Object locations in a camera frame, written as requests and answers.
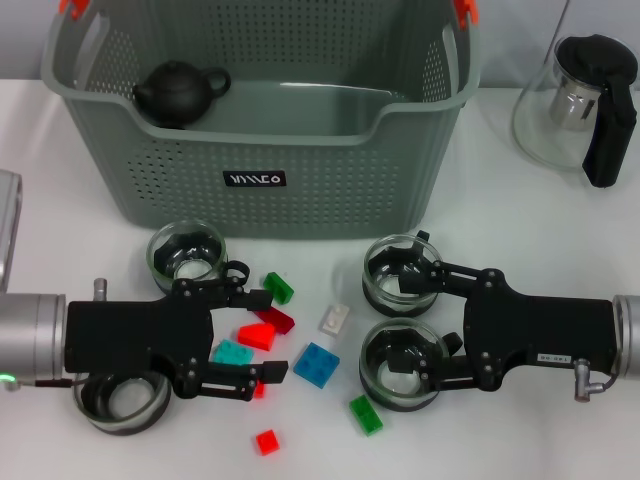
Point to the silver left wrist stub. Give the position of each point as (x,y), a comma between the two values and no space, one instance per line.
(100,289)

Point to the green toy brick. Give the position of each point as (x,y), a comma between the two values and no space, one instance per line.
(277,287)
(365,415)

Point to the white toy brick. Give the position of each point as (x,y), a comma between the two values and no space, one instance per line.
(332,320)

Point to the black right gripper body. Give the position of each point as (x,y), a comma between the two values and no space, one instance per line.
(550,332)

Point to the blue toy brick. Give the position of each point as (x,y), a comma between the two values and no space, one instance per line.
(315,365)

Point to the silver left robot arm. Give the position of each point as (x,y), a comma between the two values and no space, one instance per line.
(30,335)

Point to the black clay teapot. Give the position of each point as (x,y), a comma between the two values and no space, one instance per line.
(175,92)

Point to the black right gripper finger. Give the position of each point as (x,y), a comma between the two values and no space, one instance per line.
(455,375)
(450,277)

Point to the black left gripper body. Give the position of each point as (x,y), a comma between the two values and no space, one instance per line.
(125,335)

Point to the teal toy brick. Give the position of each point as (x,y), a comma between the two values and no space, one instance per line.
(230,352)

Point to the glass teacup with black base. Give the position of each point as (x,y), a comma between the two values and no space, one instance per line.
(395,401)
(170,240)
(385,302)
(125,417)

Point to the large bright red toy brick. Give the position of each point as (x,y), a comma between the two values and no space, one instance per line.
(255,336)

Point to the small red toy brick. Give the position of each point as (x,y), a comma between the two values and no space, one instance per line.
(267,442)
(259,391)

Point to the grey-green perforated storage bin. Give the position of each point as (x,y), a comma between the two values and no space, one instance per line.
(325,190)

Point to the dark red toy brick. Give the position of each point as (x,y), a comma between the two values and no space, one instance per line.
(280,320)

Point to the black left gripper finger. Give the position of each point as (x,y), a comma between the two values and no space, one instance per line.
(270,371)
(250,298)

